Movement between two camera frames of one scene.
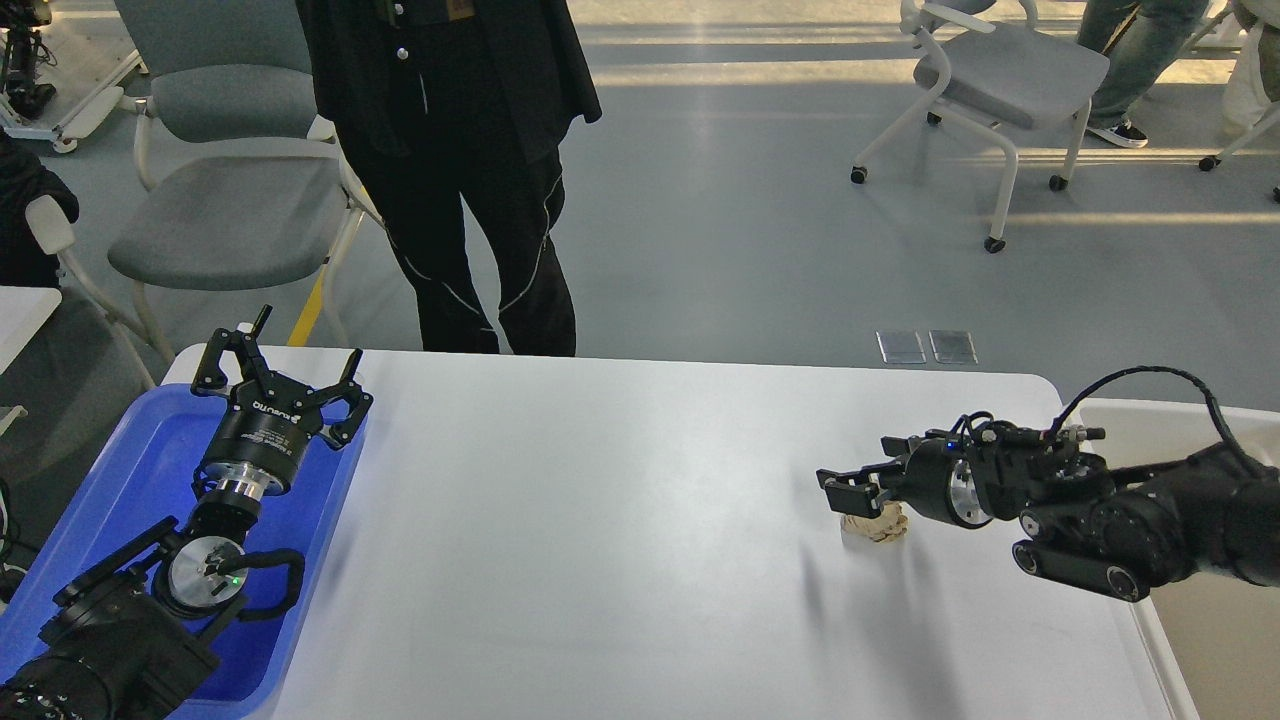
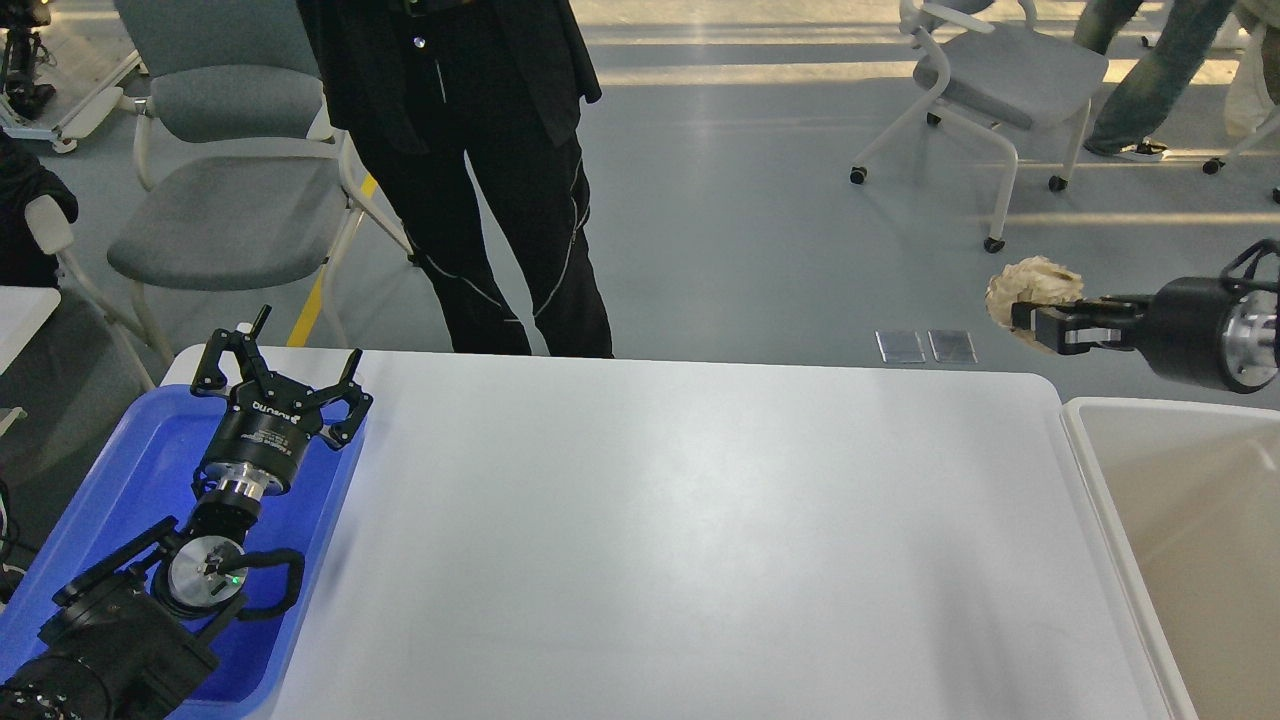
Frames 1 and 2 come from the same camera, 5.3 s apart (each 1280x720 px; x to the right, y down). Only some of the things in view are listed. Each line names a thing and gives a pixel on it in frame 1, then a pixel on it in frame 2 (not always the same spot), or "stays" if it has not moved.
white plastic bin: (1216, 639) stays
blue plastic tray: (148, 483) stays
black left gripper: (266, 430) stays
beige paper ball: (888, 526) -> (1031, 280)
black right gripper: (940, 481) -> (1206, 331)
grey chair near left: (247, 187) stays
